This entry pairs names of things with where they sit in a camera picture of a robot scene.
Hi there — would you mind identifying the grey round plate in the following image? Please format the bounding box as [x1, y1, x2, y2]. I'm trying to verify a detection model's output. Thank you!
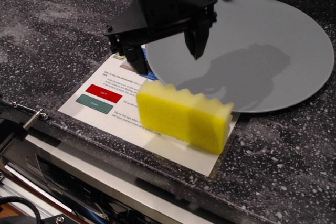
[146, 0, 334, 113]

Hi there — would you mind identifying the metal clamp with spring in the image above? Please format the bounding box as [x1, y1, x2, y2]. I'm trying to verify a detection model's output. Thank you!
[1, 97, 50, 158]

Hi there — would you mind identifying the black bracket with screw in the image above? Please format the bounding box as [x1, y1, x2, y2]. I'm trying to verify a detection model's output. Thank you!
[41, 214, 78, 224]

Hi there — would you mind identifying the yellow sponge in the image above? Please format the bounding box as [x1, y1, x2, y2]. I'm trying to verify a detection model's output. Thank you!
[136, 80, 234, 154]

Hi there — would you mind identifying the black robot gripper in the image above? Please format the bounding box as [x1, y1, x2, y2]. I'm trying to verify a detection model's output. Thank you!
[104, 0, 218, 75]

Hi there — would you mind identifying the black cable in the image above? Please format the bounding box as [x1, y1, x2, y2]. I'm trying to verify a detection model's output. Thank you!
[0, 196, 44, 224]

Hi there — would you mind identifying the laminated dishwasher instruction sheet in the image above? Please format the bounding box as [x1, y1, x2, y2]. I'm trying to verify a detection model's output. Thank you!
[57, 45, 241, 178]

